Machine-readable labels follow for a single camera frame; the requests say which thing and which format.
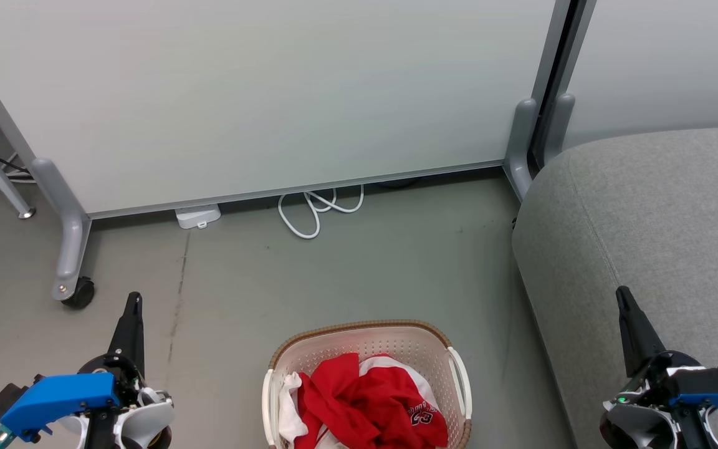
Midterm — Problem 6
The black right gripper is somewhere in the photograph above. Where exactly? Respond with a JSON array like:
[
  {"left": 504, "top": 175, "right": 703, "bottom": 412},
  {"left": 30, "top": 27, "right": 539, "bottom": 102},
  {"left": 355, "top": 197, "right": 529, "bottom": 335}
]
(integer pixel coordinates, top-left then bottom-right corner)
[{"left": 616, "top": 286, "right": 704, "bottom": 403}]

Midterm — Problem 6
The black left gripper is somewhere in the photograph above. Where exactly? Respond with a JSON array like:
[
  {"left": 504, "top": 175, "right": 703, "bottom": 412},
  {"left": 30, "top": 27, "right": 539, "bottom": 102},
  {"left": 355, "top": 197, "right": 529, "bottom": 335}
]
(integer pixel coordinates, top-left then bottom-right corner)
[{"left": 80, "top": 292, "right": 149, "bottom": 405}]

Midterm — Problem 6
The white garment red striped trim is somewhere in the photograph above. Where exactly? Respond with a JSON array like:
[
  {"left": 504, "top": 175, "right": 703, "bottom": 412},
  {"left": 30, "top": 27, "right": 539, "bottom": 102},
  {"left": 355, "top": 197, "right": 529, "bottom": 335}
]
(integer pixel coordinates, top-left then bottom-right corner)
[{"left": 278, "top": 353, "right": 366, "bottom": 449}]

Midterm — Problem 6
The red jersey with number print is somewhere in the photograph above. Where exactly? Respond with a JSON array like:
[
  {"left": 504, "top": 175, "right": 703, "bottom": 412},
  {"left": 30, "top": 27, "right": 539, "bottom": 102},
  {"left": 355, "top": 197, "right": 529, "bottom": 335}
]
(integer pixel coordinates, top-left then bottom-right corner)
[{"left": 334, "top": 354, "right": 450, "bottom": 449}]

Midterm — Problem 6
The grey fabric sofa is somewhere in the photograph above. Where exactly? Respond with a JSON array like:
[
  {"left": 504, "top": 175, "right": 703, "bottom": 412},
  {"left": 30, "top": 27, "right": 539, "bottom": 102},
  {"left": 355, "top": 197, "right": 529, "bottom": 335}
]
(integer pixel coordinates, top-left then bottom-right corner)
[{"left": 512, "top": 125, "right": 718, "bottom": 449}]

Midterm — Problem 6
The black caster wheel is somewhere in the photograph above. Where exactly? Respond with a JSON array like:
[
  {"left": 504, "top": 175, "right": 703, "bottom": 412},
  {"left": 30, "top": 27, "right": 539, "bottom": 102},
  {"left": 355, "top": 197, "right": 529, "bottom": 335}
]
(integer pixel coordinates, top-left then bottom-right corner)
[{"left": 62, "top": 276, "right": 95, "bottom": 310}]

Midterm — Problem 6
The white power adapter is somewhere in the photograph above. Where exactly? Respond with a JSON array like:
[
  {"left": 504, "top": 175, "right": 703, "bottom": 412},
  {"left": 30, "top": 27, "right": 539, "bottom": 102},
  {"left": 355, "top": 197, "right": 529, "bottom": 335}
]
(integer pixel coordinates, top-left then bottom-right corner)
[{"left": 175, "top": 205, "right": 221, "bottom": 229}]

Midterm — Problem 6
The cream plastic laundry basket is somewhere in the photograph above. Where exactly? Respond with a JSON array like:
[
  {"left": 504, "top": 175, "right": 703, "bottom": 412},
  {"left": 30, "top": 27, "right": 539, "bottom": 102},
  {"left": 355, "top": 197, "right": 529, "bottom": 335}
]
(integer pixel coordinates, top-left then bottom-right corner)
[{"left": 262, "top": 320, "right": 473, "bottom": 449}]

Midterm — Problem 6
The blue left camera bracket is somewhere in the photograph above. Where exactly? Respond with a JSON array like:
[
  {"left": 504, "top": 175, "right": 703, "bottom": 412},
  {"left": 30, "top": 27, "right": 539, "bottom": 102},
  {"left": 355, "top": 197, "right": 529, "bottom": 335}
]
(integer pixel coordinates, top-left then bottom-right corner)
[{"left": 0, "top": 373, "right": 122, "bottom": 441}]

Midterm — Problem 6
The looped white cable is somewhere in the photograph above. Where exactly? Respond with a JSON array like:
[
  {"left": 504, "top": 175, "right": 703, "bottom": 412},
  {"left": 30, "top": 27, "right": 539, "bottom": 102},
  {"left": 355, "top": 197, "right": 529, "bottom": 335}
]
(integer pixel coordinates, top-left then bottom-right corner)
[{"left": 278, "top": 184, "right": 365, "bottom": 240}]

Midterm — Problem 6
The wide white partition grey frame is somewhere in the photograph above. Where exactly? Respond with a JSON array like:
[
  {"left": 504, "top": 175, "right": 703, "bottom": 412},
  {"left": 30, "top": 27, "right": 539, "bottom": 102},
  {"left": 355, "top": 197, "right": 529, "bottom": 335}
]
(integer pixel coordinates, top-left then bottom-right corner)
[{"left": 0, "top": 0, "right": 575, "bottom": 310}]

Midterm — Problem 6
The narrow white partition grey frame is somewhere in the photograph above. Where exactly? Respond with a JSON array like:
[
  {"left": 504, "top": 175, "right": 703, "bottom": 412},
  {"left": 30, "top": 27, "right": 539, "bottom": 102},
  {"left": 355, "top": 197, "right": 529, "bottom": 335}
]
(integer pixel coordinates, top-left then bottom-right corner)
[{"left": 543, "top": 0, "right": 718, "bottom": 170}]

